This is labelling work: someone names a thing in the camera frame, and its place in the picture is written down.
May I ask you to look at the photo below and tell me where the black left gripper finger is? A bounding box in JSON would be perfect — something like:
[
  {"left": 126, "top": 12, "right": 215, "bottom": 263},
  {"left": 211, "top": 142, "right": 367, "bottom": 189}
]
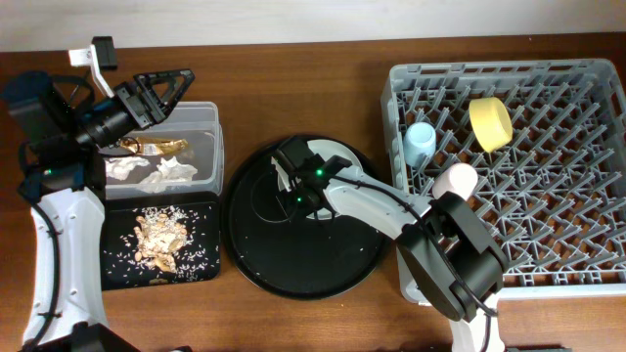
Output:
[
  {"left": 133, "top": 68, "right": 195, "bottom": 91},
  {"left": 151, "top": 77, "right": 194, "bottom": 120}
]

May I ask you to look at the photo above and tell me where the gold foil wrapper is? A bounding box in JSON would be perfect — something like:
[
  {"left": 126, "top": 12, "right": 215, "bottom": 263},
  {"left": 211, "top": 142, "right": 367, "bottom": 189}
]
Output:
[{"left": 115, "top": 137, "right": 189, "bottom": 156}]

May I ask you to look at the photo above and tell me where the grey round plate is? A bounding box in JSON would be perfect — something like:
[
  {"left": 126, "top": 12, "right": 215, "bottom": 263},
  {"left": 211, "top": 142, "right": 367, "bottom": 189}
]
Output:
[{"left": 277, "top": 138, "right": 366, "bottom": 220}]

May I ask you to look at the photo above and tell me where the white tissue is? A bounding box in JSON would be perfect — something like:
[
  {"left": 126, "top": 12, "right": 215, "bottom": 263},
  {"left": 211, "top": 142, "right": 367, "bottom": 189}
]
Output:
[
  {"left": 105, "top": 156, "right": 150, "bottom": 181},
  {"left": 138, "top": 156, "right": 198, "bottom": 194}
]

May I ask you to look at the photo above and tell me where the blue plastic cup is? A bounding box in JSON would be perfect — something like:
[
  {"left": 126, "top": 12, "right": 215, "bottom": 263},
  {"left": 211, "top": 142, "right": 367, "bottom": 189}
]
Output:
[{"left": 403, "top": 122, "right": 436, "bottom": 168}]

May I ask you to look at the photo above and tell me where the food scraps and rice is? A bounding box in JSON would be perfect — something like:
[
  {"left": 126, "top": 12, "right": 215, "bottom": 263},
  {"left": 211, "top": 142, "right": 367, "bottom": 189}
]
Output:
[{"left": 105, "top": 204, "right": 216, "bottom": 286}]

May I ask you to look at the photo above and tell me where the pink plastic cup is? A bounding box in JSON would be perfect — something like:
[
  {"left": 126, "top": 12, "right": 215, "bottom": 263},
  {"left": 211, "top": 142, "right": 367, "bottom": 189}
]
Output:
[{"left": 431, "top": 162, "right": 478, "bottom": 200}]

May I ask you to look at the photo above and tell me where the yellow bowl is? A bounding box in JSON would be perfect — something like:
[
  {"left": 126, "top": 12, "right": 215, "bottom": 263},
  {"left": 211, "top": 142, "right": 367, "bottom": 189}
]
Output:
[{"left": 469, "top": 97, "right": 513, "bottom": 153}]

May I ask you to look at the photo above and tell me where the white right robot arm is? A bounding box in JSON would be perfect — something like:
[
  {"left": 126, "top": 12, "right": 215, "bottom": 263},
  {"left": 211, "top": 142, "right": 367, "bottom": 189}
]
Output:
[{"left": 273, "top": 155, "right": 509, "bottom": 351}]

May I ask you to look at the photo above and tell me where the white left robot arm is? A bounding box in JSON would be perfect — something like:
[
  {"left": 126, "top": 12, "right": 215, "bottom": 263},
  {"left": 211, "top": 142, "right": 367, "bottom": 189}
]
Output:
[{"left": 1, "top": 68, "right": 195, "bottom": 351}]

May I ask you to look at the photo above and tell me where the clear plastic waste bin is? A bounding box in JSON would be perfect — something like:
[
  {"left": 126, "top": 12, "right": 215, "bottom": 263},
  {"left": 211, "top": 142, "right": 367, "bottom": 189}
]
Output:
[{"left": 106, "top": 102, "right": 225, "bottom": 200}]

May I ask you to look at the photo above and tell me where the grey dishwasher rack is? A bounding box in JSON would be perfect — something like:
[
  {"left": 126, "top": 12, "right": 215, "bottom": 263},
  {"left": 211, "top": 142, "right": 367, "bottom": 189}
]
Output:
[{"left": 380, "top": 59, "right": 625, "bottom": 300}]

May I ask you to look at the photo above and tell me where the round black serving tray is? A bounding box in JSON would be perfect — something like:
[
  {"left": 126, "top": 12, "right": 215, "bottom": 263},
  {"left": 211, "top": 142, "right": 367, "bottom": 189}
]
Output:
[{"left": 220, "top": 140, "right": 390, "bottom": 300}]

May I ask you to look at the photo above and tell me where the black rectangular tray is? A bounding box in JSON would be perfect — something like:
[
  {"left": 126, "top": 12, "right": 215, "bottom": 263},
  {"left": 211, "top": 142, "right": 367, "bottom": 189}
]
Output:
[{"left": 100, "top": 191, "right": 222, "bottom": 292}]

